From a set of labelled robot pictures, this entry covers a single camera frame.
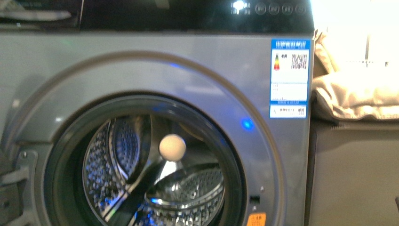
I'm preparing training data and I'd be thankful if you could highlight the grey front-load washing machine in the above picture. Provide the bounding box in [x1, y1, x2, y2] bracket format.
[0, 0, 314, 226]

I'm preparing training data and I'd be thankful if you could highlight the steel washing machine drum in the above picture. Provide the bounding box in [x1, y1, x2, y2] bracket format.
[82, 114, 224, 226]

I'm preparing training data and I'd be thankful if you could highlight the white ball in drum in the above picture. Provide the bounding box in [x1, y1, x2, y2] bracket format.
[159, 134, 186, 161]

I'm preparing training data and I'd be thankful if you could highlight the blue energy label sticker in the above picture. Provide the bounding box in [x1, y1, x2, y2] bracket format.
[269, 39, 311, 119]

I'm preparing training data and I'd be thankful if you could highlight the orange warning sticker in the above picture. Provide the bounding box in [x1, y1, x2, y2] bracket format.
[246, 212, 267, 226]

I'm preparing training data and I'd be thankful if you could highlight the beige cloth on cabinet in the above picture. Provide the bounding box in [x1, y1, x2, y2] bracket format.
[310, 29, 399, 121]

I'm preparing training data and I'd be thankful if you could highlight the grey cabinet beside washer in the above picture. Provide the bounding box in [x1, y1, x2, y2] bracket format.
[304, 120, 399, 226]

